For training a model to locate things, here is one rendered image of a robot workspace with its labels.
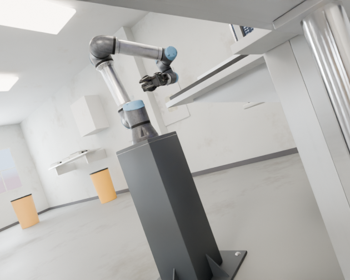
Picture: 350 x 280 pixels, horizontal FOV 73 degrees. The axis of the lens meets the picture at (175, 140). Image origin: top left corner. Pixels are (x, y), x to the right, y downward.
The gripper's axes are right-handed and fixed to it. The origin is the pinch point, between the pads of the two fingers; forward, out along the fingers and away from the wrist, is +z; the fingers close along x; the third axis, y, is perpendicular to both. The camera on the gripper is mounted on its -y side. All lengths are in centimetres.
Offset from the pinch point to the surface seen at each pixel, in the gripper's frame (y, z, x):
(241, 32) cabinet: 45, -72, -10
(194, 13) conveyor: 72, 85, 15
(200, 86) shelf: 48, 37, 18
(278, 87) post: 70, 45, 27
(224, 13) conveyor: 73, 81, 15
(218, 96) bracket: 50, 29, 23
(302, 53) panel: 77, 46, 22
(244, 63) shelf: 64, 41, 18
